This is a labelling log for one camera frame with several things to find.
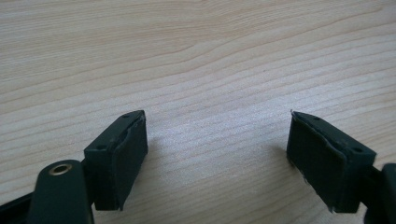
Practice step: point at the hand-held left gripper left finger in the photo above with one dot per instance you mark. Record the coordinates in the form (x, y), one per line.
(120, 158)

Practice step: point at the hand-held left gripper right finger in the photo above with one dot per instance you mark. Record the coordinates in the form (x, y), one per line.
(325, 166)

